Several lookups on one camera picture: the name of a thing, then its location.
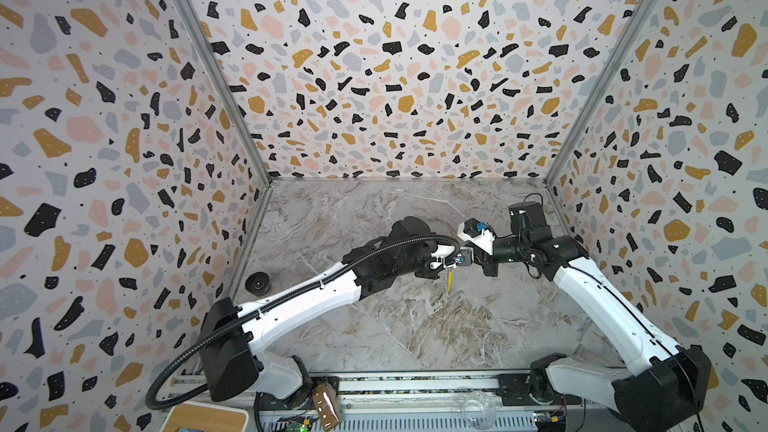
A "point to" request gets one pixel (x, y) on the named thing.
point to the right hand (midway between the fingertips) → (458, 246)
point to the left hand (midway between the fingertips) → (454, 237)
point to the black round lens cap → (258, 283)
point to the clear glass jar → (479, 409)
